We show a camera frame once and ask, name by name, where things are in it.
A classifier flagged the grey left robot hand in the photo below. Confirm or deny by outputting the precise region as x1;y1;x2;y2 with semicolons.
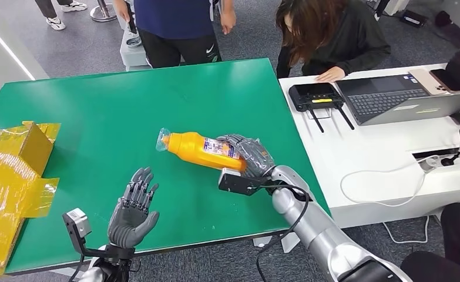
107;167;160;249

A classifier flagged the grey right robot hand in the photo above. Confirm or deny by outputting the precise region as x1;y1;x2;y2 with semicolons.
217;134;276;180

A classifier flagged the orange plastic bottle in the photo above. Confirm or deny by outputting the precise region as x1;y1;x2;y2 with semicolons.
156;127;248;173

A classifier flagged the black remote controller with antennas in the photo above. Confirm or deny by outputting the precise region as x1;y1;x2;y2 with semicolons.
288;82;356;135

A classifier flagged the white table foot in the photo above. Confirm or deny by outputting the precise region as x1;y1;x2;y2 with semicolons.
253;233;301;254

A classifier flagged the seated person's hand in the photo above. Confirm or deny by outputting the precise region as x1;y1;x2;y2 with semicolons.
314;66;347;83

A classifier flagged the yellow taped cardboard box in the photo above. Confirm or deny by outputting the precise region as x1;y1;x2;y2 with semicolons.
0;120;61;279

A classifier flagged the grey open laptop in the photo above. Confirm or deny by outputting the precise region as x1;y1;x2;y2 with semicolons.
335;73;460;127

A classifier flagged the seated person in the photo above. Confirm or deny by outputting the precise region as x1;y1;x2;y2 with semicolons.
275;0;392;83

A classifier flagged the standing person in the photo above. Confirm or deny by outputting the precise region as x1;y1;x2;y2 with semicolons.
113;0;237;70

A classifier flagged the beige smartphone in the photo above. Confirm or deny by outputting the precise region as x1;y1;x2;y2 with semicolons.
408;69;448;96

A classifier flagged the phone in person's hand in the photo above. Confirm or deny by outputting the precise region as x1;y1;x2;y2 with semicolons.
125;2;138;35

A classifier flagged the dark screen smartphone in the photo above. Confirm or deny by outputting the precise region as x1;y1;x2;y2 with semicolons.
429;69;454;93

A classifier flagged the black floor device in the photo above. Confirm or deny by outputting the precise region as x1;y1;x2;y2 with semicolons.
401;9;429;28

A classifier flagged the metal stanchion base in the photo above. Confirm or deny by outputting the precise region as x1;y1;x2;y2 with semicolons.
89;0;117;23

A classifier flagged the walking person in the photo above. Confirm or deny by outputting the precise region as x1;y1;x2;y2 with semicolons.
35;0;88;31

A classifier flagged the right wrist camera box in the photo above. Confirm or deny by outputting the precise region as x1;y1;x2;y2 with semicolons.
218;168;267;197

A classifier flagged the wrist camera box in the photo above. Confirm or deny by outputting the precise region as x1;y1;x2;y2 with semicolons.
218;168;267;197
62;208;92;256

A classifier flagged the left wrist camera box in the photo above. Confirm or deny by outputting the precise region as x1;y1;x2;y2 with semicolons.
62;208;92;256

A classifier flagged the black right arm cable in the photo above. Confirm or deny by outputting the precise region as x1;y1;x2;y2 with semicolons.
254;184;312;282

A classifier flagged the white charger cable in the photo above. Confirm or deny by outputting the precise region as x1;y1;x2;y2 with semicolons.
339;155;441;245

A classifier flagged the black plug with cable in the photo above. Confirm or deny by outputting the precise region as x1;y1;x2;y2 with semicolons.
441;127;460;167

